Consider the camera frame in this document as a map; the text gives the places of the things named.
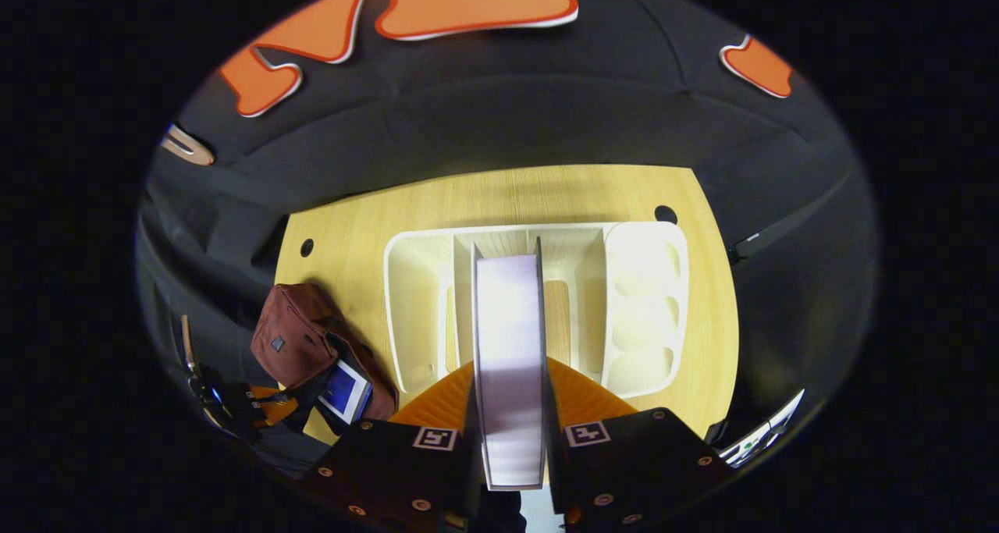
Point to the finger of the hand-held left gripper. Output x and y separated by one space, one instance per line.
265 393
277 412

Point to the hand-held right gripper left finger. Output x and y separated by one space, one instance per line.
390 470

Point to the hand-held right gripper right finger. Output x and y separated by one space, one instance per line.
640 463

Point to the blue book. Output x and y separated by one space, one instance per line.
343 392

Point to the red-brown schoolbag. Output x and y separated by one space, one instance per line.
293 322

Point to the grey book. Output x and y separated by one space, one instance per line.
509 346

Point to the white bookshelf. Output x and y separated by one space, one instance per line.
648 283

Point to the black backdrop cloth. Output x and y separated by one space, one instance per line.
499 111

